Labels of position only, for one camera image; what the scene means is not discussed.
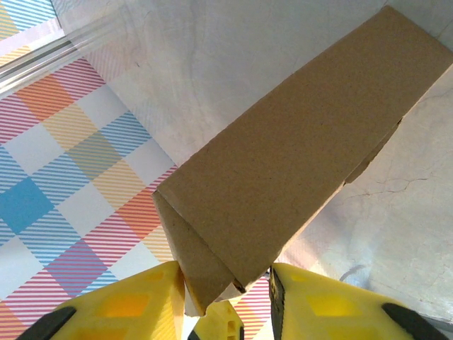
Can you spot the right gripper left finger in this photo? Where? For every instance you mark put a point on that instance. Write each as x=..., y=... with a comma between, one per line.
x=124, y=311

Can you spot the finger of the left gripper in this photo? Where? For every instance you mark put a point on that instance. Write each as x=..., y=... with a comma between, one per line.
x=219, y=322

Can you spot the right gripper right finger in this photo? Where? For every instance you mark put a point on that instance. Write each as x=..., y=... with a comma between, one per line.
x=336, y=311

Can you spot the brown cardboard paper box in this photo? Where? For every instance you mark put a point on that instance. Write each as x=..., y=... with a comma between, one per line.
x=283, y=159

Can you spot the aluminium corner post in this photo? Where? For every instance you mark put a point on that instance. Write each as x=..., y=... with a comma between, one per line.
x=53, y=53

